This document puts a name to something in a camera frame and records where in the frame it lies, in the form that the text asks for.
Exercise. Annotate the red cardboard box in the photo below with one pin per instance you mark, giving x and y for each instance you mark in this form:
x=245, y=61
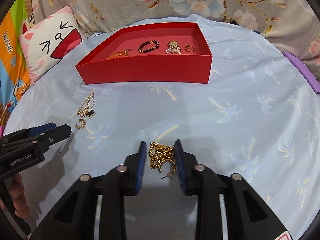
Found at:
x=150, y=70

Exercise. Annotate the gold woven bangle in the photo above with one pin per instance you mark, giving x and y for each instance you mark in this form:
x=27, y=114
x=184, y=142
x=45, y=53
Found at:
x=117, y=55

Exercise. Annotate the grey floral blanket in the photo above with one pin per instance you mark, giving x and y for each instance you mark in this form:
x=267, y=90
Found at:
x=120, y=2

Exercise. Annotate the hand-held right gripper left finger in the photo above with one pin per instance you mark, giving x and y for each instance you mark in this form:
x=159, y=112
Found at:
x=140, y=170

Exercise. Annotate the cat face pillow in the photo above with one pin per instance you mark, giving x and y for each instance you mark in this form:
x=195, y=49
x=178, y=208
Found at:
x=50, y=42

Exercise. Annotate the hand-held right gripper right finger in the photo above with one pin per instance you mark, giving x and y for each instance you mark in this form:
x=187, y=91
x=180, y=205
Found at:
x=180, y=170

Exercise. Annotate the person's left hand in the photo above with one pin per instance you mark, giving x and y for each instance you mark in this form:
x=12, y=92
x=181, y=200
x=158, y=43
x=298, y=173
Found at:
x=17, y=192

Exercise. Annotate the gold hoop earring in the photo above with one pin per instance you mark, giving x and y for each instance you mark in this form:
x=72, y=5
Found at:
x=82, y=122
x=172, y=171

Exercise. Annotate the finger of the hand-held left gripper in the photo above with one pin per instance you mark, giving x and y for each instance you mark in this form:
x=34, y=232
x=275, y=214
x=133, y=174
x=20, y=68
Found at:
x=42, y=129
x=60, y=132

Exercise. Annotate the colourful cartoon cloth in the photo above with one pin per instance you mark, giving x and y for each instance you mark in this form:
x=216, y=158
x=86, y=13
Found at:
x=12, y=62

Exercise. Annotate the gold wrist watch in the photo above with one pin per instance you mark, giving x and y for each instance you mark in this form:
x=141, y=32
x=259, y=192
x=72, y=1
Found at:
x=173, y=43

